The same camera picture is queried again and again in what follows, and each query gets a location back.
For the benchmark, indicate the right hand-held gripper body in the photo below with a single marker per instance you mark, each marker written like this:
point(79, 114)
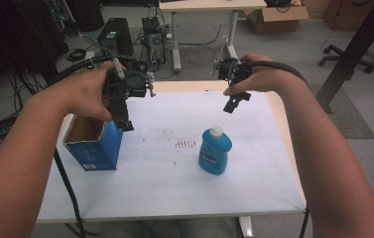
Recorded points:
point(229, 69)

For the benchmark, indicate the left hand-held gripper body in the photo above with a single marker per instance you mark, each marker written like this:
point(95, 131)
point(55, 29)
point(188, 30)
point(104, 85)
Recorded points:
point(135, 81)

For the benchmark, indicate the blue cardboard box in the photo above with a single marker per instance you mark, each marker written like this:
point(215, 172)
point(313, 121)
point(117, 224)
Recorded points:
point(105, 148)

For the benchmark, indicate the blue bottle with white cap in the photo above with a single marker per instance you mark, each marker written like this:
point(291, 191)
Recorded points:
point(215, 152)

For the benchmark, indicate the person's right hand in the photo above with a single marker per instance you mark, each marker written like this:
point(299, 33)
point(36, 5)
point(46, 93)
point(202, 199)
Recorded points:
point(267, 81)

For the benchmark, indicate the person's left hand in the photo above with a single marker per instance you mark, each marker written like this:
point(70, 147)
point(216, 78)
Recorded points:
point(78, 94)

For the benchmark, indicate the grey computer tower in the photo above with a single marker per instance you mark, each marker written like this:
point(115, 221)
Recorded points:
point(154, 41)

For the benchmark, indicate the black computer tower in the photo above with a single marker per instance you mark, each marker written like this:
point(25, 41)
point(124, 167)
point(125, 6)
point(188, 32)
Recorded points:
point(116, 36)

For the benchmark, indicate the white-legged wooden desk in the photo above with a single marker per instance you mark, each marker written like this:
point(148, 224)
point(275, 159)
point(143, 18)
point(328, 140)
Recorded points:
point(207, 5)

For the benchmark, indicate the open brown cardboard box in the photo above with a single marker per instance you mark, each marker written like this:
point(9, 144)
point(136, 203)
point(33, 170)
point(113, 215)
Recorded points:
point(277, 20)

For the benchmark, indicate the white table mat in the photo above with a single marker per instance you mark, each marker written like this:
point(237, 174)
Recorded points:
point(161, 185)

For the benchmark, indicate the black office chair base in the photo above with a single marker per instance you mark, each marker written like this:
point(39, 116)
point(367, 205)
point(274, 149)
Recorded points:
point(336, 54)

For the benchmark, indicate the grey floor mat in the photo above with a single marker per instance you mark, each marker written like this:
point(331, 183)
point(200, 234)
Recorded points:
point(349, 115)

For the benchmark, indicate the white table leg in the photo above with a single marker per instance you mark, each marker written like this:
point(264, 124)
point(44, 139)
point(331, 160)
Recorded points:
point(246, 228)

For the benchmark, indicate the closed brown cardboard box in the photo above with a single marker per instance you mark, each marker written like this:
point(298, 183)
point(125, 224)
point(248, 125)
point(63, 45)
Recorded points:
point(346, 16)

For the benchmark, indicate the black metal post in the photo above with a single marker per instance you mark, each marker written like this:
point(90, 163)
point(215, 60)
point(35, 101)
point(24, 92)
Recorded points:
point(356, 49)

